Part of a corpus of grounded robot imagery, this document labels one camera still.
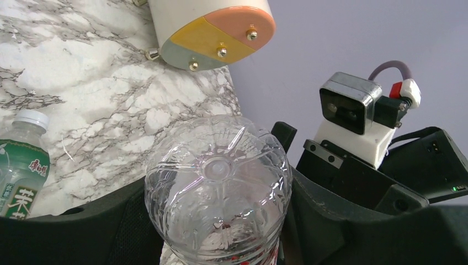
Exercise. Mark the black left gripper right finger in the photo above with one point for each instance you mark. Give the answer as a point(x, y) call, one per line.
point(323, 228)

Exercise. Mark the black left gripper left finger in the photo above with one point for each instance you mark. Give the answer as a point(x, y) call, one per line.
point(114, 229)

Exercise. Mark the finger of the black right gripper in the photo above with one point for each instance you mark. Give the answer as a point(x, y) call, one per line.
point(285, 134)

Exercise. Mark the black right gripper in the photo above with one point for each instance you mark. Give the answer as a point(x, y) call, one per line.
point(426, 168)

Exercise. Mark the clear bottle red label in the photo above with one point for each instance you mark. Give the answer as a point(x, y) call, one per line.
point(217, 191)

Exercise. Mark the green tea bottle white cap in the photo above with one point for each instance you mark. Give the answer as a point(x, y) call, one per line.
point(25, 163)

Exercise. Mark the cream cylinder with coloured face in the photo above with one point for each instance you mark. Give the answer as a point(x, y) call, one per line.
point(204, 35)

